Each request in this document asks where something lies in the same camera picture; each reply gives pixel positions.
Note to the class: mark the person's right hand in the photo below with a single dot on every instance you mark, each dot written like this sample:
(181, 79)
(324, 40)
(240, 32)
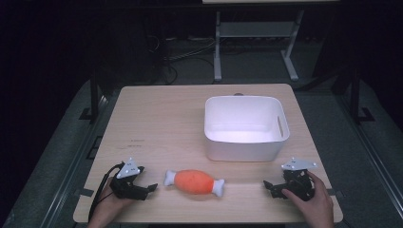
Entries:
(316, 205)

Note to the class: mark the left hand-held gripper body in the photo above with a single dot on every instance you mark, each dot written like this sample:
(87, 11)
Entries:
(127, 177)

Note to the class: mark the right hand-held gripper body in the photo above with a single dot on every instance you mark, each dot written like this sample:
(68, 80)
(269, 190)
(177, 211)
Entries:
(297, 180)

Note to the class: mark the person's left hand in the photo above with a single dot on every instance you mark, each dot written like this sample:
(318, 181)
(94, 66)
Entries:
(107, 205)

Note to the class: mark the black metal stand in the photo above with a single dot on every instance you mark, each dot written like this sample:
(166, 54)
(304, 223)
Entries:
(94, 98)
(356, 98)

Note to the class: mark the orange plush drumstick toy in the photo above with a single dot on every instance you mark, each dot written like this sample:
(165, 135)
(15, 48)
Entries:
(194, 182)

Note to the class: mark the white plastic storage bin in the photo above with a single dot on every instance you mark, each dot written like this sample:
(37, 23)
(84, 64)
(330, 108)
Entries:
(245, 129)

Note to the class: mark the white metal table frame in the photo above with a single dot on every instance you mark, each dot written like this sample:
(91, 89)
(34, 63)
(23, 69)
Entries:
(253, 31)

